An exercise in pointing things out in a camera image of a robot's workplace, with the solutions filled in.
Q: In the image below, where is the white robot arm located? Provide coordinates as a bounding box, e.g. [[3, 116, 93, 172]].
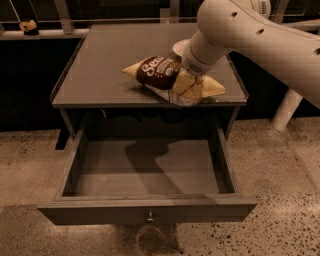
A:
[[182, 0, 320, 131]]

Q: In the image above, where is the grey cabinet counter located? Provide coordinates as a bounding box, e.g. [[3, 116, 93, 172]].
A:
[[51, 23, 248, 138]]

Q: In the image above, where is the brown sea salt chip bag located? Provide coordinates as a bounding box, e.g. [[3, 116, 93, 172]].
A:
[[122, 56, 225, 107]]

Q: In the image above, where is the grey open top drawer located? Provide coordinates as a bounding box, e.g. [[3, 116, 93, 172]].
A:
[[38, 130, 257, 225]]

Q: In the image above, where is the small yellow black object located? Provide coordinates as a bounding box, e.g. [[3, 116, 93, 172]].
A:
[[19, 19, 39, 35]]

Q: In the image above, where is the white paper bowl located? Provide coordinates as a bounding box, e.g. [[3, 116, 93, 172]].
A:
[[173, 39, 189, 57]]

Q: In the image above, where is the grey metal railing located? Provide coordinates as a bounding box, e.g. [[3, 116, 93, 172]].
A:
[[0, 0, 319, 36]]

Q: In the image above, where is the metal drawer knob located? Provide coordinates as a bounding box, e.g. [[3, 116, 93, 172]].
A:
[[146, 211, 154, 223]]

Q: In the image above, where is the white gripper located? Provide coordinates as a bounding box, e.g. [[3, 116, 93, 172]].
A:
[[172, 42, 217, 95]]

